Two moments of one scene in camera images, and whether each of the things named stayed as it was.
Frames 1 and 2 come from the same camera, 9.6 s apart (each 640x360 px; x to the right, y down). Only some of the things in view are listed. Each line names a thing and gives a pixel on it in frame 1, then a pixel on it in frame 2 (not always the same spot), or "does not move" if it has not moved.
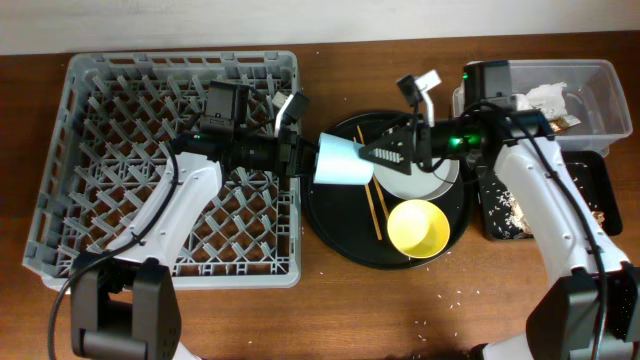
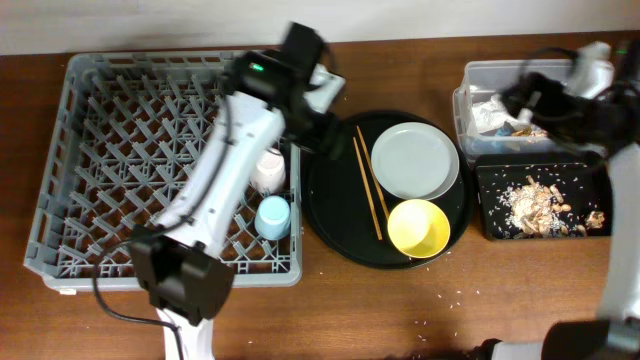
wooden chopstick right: (374, 178) does not move
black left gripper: (295, 141) → (317, 133)
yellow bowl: (418, 229) does not move
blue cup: (339, 162) → (273, 218)
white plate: (421, 184) does not move
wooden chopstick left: (376, 218) does not move
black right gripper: (390, 140) → (544, 90)
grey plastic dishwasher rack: (108, 163) does not move
